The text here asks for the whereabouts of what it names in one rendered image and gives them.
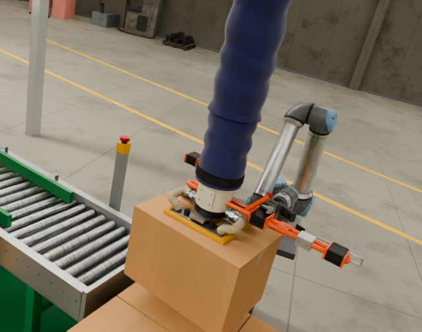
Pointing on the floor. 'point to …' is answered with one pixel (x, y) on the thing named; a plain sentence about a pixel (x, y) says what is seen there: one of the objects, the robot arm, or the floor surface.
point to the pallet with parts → (179, 41)
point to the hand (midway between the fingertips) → (266, 220)
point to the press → (143, 18)
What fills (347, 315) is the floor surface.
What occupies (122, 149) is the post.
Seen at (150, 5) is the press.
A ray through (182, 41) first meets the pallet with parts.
